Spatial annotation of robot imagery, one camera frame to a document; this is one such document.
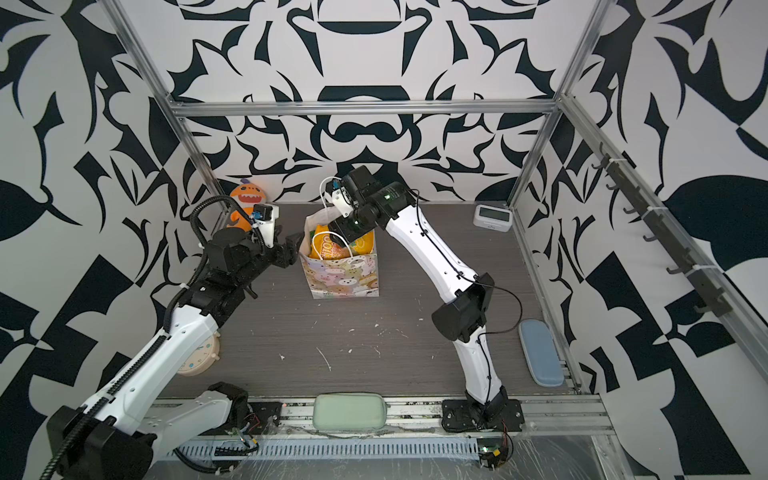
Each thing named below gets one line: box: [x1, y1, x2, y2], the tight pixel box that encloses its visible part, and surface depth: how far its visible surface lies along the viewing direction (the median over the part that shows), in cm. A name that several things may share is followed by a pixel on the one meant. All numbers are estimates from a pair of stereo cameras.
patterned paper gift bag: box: [300, 207, 379, 300], surface depth 83 cm
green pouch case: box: [312, 392, 390, 431], surface depth 76 cm
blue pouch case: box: [518, 319, 564, 387], surface depth 83 cm
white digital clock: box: [472, 204, 513, 232], surface depth 114 cm
